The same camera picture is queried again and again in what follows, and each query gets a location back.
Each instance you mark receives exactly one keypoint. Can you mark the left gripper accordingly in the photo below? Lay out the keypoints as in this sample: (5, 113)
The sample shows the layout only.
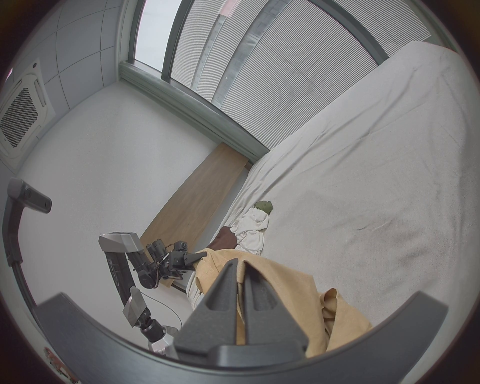
(182, 262)

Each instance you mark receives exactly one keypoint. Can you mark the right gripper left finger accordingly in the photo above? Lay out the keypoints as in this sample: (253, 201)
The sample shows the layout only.
(210, 318)

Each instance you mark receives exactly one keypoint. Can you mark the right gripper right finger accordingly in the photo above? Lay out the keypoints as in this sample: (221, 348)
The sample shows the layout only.
(270, 318)

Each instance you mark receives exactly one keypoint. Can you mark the tan shorts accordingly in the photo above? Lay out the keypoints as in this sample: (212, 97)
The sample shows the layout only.
(292, 296)

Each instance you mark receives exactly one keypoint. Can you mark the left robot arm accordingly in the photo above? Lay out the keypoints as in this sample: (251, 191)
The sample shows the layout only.
(120, 243)

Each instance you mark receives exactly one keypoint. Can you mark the bed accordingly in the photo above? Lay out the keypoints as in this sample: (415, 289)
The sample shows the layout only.
(356, 150)

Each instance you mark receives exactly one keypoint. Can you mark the brown garment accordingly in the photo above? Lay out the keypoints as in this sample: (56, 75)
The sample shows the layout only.
(224, 238)

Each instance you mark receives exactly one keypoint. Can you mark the white garment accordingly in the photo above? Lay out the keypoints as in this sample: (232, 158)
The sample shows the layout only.
(253, 234)

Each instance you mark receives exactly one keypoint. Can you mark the green garment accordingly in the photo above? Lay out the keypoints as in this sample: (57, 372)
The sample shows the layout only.
(263, 207)

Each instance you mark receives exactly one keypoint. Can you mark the grey-green curtain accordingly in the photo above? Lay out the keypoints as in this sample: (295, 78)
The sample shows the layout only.
(187, 101)

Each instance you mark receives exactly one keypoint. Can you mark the ceiling air conditioner vent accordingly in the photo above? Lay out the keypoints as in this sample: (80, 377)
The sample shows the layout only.
(22, 112)

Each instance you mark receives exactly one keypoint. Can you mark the window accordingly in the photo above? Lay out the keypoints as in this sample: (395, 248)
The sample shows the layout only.
(281, 56)

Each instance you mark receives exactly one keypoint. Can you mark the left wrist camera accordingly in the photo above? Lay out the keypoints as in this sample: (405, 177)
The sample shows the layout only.
(181, 245)

